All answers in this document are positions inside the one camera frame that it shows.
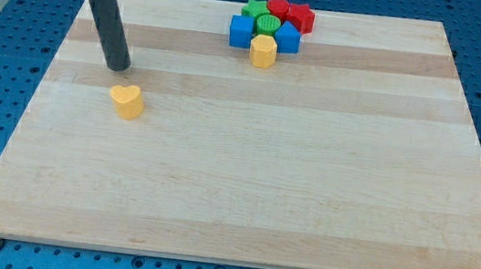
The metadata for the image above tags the green star block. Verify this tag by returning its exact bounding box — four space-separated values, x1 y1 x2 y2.
241 0 270 19

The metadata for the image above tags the red star block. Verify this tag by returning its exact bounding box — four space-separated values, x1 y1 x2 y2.
286 3 316 35

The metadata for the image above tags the blue cube block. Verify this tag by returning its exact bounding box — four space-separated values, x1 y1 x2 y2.
228 16 255 49

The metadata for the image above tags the red cylinder block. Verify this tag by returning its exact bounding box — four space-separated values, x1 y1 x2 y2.
267 0 290 23

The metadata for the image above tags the yellow hexagon block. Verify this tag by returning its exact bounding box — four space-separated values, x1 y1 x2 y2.
249 34 277 68

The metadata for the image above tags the green cylinder block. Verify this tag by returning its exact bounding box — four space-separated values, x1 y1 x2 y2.
255 14 282 36

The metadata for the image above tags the light wooden board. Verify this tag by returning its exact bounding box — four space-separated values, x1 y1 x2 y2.
0 0 481 269

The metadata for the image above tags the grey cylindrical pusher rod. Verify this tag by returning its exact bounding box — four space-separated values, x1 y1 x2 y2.
89 0 131 72

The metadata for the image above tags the yellow heart block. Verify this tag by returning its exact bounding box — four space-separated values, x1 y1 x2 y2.
110 85 145 120

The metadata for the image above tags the blue pentagon block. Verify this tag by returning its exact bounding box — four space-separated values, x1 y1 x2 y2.
274 21 301 54

